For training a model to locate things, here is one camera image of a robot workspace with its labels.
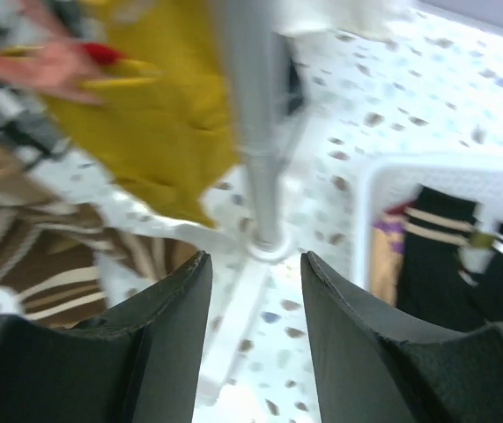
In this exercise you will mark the brown striped sock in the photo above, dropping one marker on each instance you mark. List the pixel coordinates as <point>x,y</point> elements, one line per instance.
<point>150,257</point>
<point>47,264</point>

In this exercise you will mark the white clothes rack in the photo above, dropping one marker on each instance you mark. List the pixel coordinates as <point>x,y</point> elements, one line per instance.
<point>250,50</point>

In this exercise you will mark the dark blue patterned garment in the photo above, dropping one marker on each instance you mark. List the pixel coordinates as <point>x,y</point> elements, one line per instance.
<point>296,93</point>

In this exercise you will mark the black white checkered shirt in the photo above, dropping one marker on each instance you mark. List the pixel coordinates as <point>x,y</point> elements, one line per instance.
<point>25,127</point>

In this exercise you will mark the white garment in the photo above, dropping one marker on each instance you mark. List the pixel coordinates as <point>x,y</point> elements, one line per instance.
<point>376,20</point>

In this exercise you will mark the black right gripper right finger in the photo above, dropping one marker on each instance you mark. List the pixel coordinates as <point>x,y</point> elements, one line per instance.
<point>374,363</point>

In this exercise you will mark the yellow sock with pattern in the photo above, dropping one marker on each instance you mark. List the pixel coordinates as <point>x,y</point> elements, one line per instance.
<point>162,122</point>

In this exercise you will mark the black striped sock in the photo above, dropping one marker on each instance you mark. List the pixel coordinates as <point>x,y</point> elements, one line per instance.
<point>429,285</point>

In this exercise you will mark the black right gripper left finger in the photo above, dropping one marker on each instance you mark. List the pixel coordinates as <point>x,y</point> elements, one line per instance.
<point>136,362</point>

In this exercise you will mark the white plastic basket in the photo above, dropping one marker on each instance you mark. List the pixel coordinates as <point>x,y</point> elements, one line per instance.
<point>389,180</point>

